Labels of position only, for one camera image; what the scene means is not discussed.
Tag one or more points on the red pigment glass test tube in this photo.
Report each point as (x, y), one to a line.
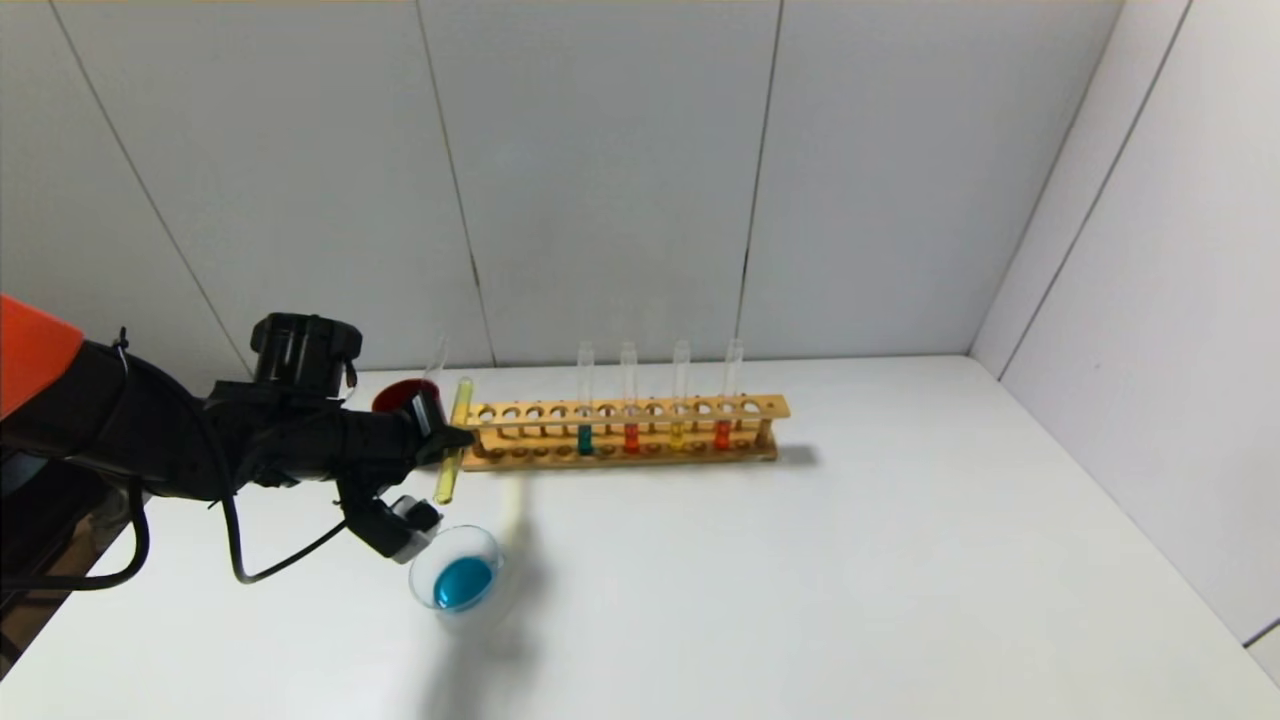
(722, 435)
(631, 438)

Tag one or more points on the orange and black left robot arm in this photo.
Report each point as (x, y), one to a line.
(150, 430)

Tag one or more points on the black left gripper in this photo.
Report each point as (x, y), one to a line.
(428, 418)

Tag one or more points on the dark red plastic cup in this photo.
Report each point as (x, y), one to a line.
(395, 398)

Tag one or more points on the wooden test tube rack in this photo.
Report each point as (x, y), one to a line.
(640, 410)

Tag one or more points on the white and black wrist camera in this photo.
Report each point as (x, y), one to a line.
(395, 530)

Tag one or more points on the yellow pigment glass test tube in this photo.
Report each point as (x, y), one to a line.
(677, 436)
(462, 400)

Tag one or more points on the clear glass dish with spout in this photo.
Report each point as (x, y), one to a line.
(462, 585)

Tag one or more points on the blue pigment glass test tube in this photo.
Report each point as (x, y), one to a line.
(585, 440)
(437, 360)

